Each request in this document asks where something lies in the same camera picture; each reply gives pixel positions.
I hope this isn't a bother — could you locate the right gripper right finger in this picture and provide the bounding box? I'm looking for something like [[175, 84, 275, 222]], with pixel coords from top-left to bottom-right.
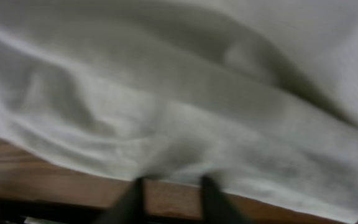
[[200, 175, 253, 224]]

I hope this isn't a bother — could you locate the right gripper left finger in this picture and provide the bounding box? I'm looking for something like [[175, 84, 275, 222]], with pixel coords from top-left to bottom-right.
[[93, 177, 145, 224]]

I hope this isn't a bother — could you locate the white polo shirt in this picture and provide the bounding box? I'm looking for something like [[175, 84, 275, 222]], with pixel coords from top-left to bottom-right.
[[0, 1, 358, 223]]

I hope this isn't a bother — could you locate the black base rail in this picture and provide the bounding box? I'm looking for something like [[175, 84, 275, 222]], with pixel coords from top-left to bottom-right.
[[0, 198, 203, 224]]

